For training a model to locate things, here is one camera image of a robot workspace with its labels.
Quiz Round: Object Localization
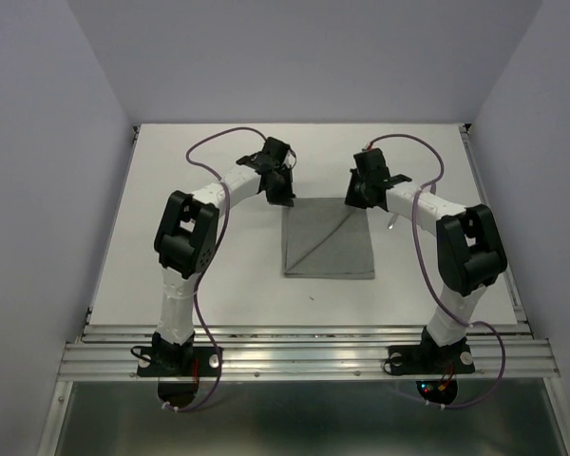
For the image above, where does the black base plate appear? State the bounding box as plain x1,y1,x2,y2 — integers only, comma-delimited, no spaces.
130,346,219,378
382,345,475,378

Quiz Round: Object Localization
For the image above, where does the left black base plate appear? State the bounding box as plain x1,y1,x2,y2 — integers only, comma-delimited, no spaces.
130,346,219,378

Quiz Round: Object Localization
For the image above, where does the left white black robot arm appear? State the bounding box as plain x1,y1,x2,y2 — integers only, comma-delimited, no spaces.
148,137,295,374

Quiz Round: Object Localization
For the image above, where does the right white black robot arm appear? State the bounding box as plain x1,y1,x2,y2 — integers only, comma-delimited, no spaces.
345,148,507,376

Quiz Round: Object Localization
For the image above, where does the grey cloth napkin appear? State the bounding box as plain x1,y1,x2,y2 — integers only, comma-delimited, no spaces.
281,198,375,280

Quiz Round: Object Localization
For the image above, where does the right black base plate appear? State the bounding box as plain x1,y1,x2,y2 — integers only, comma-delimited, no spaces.
382,345,475,378

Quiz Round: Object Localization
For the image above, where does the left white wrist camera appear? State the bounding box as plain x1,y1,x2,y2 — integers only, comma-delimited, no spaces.
285,150,297,169

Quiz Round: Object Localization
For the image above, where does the silver fork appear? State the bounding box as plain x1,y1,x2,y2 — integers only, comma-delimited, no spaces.
387,214,399,230

